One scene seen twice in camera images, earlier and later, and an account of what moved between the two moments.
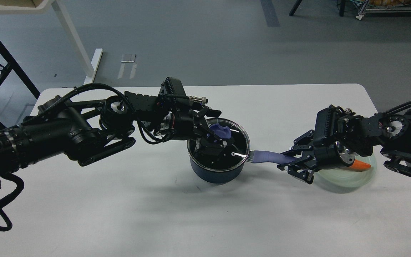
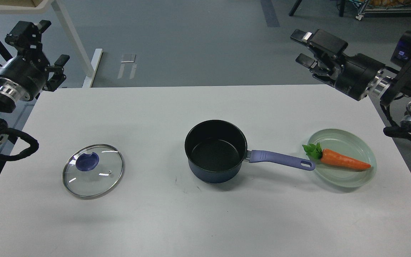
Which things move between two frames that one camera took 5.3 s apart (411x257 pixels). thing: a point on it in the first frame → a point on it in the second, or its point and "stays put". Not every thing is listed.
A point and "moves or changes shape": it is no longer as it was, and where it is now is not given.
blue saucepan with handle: (228, 167) stays put
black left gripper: (174, 121) → (20, 77)
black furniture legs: (342, 6) stays put
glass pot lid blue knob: (224, 132) moves or changes shape
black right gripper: (327, 151) → (358, 71)
